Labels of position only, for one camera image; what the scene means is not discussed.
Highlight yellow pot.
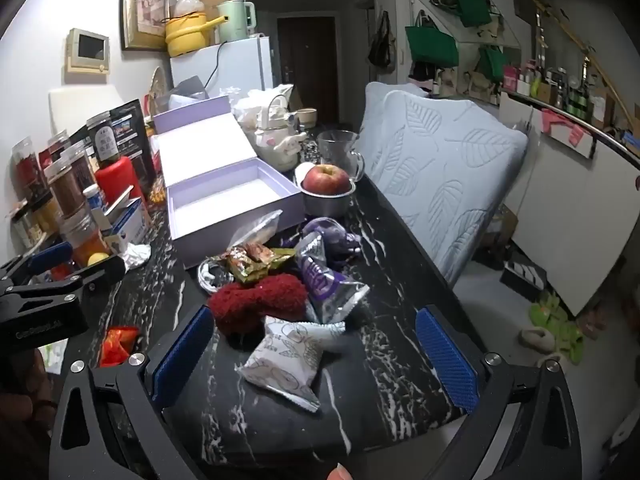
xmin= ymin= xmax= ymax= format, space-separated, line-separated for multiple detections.
xmin=165 ymin=14 xmax=227 ymax=58

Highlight white plastic bag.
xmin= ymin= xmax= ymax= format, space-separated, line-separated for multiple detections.
xmin=234 ymin=84 xmax=294 ymax=131

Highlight red orange snack packet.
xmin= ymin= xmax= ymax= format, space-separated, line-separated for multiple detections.
xmin=99 ymin=326 xmax=140 ymax=366

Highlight curved metal rail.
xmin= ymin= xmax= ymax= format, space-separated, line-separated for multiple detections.
xmin=500 ymin=87 xmax=640 ymax=171

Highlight red apple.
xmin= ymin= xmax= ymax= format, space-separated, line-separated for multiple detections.
xmin=304 ymin=164 xmax=350 ymax=195

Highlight white board panel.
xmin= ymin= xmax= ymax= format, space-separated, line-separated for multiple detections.
xmin=500 ymin=92 xmax=640 ymax=318

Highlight wall intercom panel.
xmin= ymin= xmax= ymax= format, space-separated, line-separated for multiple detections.
xmin=65 ymin=28 xmax=111 ymax=77

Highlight dark wooden door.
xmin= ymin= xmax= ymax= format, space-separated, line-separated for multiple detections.
xmin=276 ymin=16 xmax=337 ymax=123

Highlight dark hanging bag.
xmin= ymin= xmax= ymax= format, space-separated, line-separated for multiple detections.
xmin=368 ymin=10 xmax=397 ymax=70

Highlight white charging cable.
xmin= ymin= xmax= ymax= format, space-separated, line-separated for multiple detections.
xmin=197 ymin=255 xmax=236 ymax=297

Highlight glass cup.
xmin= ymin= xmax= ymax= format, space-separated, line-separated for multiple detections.
xmin=316 ymin=130 xmax=367 ymax=183

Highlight black striped box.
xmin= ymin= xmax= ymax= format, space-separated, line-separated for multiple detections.
xmin=501 ymin=260 xmax=549 ymax=304

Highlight crumpled white tissue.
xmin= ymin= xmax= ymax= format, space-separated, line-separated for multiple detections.
xmin=120 ymin=242 xmax=152 ymax=271

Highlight gold framed picture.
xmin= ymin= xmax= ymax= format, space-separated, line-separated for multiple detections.
xmin=120 ymin=0 xmax=169 ymax=52

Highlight large leaf pattern cushion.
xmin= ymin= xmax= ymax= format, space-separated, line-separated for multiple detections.
xmin=367 ymin=91 xmax=530 ymax=286

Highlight white fridge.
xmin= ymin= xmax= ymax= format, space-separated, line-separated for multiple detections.
xmin=169 ymin=36 xmax=275 ymax=103

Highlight round woven trivet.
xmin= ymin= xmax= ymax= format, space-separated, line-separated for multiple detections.
xmin=149 ymin=66 xmax=173 ymax=113

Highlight purple brocade tassel pouch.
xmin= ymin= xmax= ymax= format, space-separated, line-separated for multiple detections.
xmin=305 ymin=217 xmax=363 ymax=263

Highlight black printed box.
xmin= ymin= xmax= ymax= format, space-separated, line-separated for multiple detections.
xmin=70 ymin=100 xmax=157 ymax=196

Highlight group of spice jars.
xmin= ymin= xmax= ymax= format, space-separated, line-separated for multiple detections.
xmin=10 ymin=116 xmax=121 ymax=261

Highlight purple silver snack packet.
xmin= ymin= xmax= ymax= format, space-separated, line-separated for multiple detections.
xmin=295 ymin=232 xmax=327 ymax=268
xmin=300 ymin=255 xmax=371 ymax=326

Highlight grey paper bag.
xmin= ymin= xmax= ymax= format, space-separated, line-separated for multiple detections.
xmin=169 ymin=76 xmax=211 ymax=106

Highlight black power cord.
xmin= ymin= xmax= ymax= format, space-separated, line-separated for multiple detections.
xmin=202 ymin=42 xmax=227 ymax=93

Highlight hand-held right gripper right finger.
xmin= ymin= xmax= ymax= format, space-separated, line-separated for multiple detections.
xmin=415 ymin=305 xmax=598 ymax=480

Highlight pink cloth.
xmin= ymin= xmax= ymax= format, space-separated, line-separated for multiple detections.
xmin=541 ymin=109 xmax=591 ymax=147

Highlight clear zip bag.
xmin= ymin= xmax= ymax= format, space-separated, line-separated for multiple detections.
xmin=227 ymin=210 xmax=284 ymax=257

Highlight metal bowl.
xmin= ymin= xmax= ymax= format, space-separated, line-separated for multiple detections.
xmin=300 ymin=180 xmax=357 ymax=220

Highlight blue white carton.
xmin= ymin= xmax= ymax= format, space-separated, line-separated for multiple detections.
xmin=92 ymin=195 xmax=152 ymax=255

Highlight green slippers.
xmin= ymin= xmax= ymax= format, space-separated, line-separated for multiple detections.
xmin=529 ymin=292 xmax=586 ymax=366

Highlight purple gift box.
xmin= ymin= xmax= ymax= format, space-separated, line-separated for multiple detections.
xmin=151 ymin=94 xmax=306 ymax=268

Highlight row of cosmetic bottles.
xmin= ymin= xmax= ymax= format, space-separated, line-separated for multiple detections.
xmin=502 ymin=57 xmax=640 ymax=133

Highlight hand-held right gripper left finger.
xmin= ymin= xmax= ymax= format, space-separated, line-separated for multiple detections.
xmin=48 ymin=304 xmax=217 ymax=480

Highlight white patterned packet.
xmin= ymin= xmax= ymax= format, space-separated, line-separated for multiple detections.
xmin=236 ymin=316 xmax=346 ymax=413

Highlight red plastic container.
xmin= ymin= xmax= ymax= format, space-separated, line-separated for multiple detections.
xmin=94 ymin=156 xmax=147 ymax=207

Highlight white character teapot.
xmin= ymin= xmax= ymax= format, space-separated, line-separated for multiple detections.
xmin=254 ymin=95 xmax=307 ymax=172

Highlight green tote bag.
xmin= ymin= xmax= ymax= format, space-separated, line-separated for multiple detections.
xmin=477 ymin=45 xmax=507 ymax=82
xmin=405 ymin=15 xmax=460 ymax=68
xmin=447 ymin=0 xmax=493 ymax=28

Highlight green electric kettle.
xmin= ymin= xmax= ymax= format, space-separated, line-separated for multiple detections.
xmin=216 ymin=0 xmax=257 ymax=43

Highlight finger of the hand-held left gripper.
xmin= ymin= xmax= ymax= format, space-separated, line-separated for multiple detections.
xmin=0 ymin=242 xmax=75 ymax=286
xmin=0 ymin=256 xmax=127 ymax=306

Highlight red fuzzy sock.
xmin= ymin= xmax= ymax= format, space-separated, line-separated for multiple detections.
xmin=207 ymin=272 xmax=308 ymax=336

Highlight beige slipper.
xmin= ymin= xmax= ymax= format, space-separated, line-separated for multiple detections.
xmin=517 ymin=327 xmax=556 ymax=354

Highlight person's left hand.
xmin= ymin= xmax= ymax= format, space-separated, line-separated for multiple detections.
xmin=0 ymin=349 xmax=57 ymax=406

